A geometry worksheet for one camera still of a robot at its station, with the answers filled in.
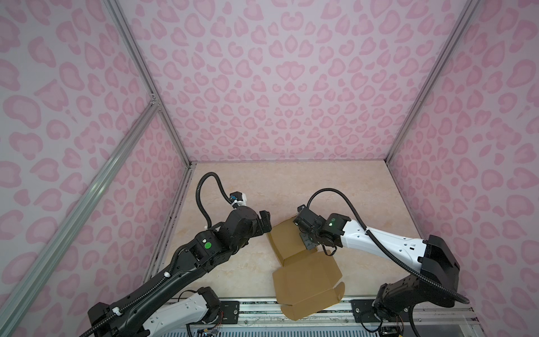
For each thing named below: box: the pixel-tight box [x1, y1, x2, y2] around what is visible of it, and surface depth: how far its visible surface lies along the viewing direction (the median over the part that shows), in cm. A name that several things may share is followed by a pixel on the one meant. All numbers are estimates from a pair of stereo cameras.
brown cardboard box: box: [266, 216, 345, 321], surface depth 73 cm
